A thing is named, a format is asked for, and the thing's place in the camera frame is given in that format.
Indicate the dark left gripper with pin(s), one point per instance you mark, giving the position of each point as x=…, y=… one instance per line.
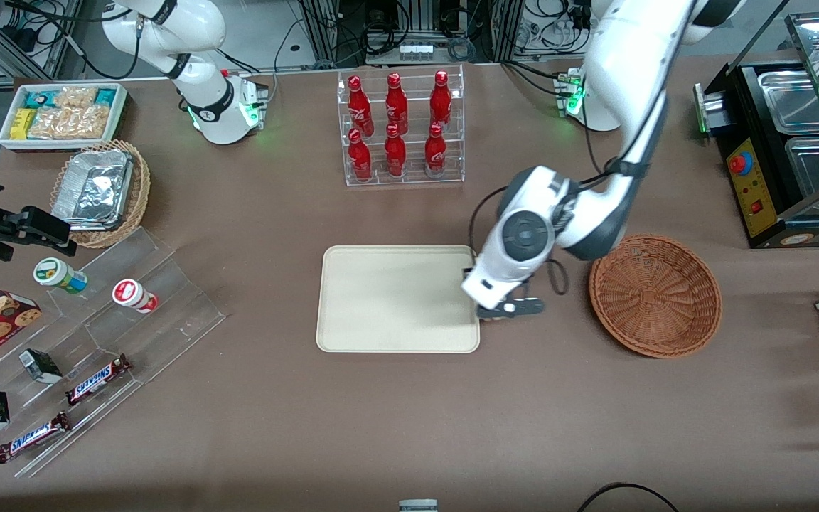
x=466, y=271

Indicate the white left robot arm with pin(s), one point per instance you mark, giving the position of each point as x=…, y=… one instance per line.
x=623, y=71

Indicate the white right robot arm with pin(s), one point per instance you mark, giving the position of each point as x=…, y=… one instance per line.
x=212, y=107

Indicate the light tan wicker basket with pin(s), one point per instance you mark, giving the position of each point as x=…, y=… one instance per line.
x=138, y=195

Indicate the beige rectangular serving tray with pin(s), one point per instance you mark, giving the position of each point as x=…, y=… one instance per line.
x=392, y=299

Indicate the brown round wicker basket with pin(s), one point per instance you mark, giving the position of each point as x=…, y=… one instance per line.
x=655, y=295

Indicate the green label yogurt cup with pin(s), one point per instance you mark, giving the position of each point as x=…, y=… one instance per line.
x=60, y=275

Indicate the silver foil container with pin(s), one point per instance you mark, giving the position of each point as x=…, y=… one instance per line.
x=93, y=190

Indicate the white rectangular snack bin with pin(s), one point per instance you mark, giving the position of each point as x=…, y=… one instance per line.
x=61, y=144

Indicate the yellow snack packet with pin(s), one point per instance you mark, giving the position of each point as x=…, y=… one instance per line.
x=22, y=123

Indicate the clear cracker bag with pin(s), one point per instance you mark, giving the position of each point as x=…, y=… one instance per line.
x=72, y=122
x=75, y=97

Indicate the red label yogurt cup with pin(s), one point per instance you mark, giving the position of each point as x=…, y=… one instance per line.
x=134, y=295

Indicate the teal snack packet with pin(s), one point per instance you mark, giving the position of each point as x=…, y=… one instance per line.
x=106, y=96
x=38, y=99

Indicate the Snickers chocolate bar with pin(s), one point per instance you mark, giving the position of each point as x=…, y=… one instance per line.
x=33, y=437
x=97, y=380

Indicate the clear acrylic stepped stand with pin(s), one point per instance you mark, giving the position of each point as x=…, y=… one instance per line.
x=168, y=313

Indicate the clear acrylic bottle rack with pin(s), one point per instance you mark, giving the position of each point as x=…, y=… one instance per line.
x=413, y=178

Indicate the red Coca-Cola bottle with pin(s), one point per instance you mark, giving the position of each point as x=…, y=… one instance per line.
x=441, y=101
x=359, y=158
x=360, y=107
x=395, y=153
x=435, y=151
x=396, y=105

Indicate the small grey device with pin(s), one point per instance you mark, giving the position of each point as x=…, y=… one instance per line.
x=418, y=506

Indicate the black food warmer appliance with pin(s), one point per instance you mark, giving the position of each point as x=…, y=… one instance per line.
x=754, y=206

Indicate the white power strip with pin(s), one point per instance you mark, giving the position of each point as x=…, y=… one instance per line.
x=416, y=51

